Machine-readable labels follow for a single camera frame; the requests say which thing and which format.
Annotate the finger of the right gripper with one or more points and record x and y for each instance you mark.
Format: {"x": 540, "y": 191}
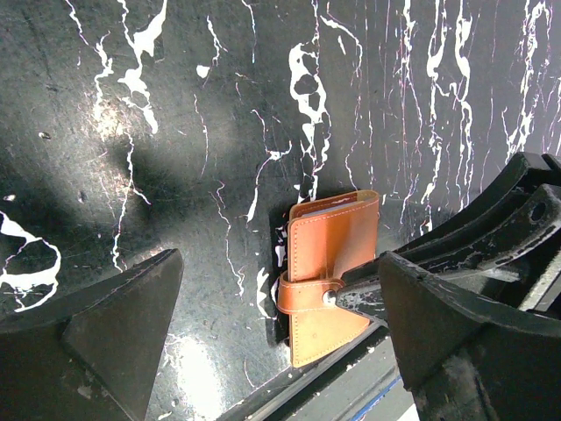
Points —
{"x": 532, "y": 282}
{"x": 490, "y": 240}

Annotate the brown leather card holder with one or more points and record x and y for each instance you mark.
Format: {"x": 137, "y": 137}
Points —
{"x": 326, "y": 238}

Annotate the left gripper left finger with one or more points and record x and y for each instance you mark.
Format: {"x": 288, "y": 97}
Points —
{"x": 93, "y": 354}

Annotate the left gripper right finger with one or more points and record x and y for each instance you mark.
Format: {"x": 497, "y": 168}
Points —
{"x": 431, "y": 320}

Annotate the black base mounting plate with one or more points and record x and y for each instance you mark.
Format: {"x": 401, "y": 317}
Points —
{"x": 344, "y": 385}

